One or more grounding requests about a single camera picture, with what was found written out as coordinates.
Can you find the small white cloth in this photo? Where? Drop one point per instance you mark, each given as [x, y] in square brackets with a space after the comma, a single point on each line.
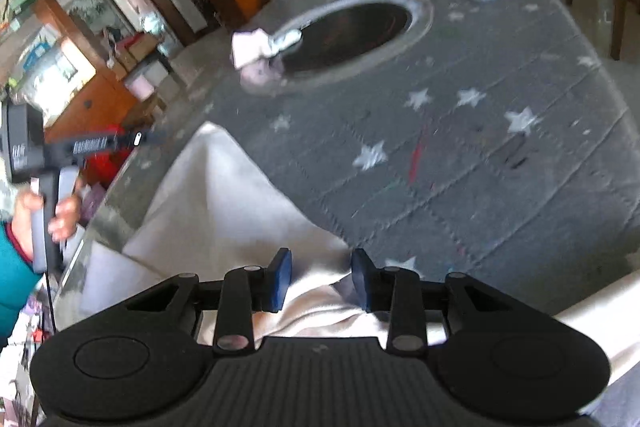
[250, 47]

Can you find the round black induction cooktop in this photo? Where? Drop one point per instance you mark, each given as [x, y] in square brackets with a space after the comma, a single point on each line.
[350, 32]

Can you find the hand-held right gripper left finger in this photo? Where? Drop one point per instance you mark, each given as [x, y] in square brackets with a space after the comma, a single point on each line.
[279, 282]

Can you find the person's left hand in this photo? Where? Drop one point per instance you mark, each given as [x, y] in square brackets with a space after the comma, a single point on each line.
[67, 214]

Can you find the purple bin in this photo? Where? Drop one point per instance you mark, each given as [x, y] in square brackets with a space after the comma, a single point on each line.
[94, 202]

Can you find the white round bin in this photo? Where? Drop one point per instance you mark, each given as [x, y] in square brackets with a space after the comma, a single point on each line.
[150, 67]

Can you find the pink round bin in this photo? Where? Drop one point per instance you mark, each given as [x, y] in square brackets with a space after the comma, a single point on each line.
[140, 87]

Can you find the cream white garment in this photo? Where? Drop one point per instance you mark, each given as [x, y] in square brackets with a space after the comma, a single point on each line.
[225, 207]

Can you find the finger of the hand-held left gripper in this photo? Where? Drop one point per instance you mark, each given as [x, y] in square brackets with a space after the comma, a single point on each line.
[142, 138]

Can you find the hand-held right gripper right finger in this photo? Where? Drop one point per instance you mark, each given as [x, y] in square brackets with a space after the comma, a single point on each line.
[362, 282]

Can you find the grey landscape wall picture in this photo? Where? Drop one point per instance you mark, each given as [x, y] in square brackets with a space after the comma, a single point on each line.
[97, 12]

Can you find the wooden wall cabinet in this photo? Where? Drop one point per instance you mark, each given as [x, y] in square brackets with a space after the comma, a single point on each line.
[95, 102]

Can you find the cardboard box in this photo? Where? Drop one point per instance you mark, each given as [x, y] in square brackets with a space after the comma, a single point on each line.
[137, 49]

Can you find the red plastic stool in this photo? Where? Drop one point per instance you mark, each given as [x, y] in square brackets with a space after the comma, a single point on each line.
[102, 169]

